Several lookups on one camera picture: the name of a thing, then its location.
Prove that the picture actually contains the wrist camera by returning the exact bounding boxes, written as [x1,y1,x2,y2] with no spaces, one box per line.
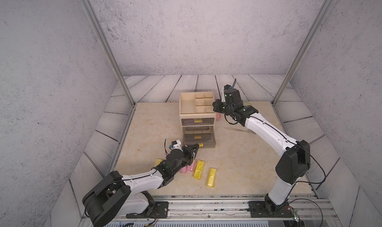
[223,84,232,91]
[169,140,182,151]

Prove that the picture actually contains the transparent drawer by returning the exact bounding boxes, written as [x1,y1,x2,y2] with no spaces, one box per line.
[181,117,215,126]
[183,126,216,148]

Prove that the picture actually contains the pink bag roll right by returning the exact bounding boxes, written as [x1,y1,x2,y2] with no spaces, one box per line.
[187,160,198,172]

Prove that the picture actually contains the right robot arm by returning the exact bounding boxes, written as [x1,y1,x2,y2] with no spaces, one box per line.
[213,85,310,211]

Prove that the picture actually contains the pink bag roll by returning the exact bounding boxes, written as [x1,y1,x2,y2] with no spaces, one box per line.
[187,160,198,172]
[180,166,188,173]

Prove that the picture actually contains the right aluminium frame post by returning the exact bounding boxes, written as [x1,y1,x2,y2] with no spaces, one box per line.
[272,0,335,107]

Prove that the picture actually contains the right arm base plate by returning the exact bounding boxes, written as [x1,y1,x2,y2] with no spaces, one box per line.
[247,201,294,218]

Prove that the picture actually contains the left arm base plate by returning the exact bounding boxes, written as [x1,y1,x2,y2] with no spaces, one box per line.
[126,202,169,219]

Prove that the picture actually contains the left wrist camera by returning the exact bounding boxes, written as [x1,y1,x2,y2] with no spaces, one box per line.
[169,140,182,151]

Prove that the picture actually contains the pink bag roll middle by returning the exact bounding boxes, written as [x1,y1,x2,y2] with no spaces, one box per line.
[180,166,188,173]

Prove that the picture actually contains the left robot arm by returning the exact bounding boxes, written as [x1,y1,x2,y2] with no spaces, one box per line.
[82,141,200,227]

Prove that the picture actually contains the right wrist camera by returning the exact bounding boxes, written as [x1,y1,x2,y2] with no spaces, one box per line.
[223,84,232,91]

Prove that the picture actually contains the yellow bag roll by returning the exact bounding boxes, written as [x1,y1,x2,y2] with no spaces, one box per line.
[207,168,217,188]
[154,159,163,167]
[193,160,205,180]

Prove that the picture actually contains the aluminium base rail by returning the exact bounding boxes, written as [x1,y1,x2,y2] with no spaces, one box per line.
[106,194,342,227]

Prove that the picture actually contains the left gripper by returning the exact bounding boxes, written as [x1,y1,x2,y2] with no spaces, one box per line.
[171,144,200,177]

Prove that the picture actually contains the beige drawer organizer cabinet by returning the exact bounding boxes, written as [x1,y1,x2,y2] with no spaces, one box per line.
[179,92,216,121]

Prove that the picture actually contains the metal spoon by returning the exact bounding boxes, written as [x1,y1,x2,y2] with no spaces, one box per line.
[224,127,256,134]

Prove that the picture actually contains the left aluminium frame post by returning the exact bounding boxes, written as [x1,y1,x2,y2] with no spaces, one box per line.
[80,0,135,106]

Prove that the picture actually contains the aluminium frame post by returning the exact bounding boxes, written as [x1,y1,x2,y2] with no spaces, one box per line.
[80,0,135,106]
[272,0,335,107]

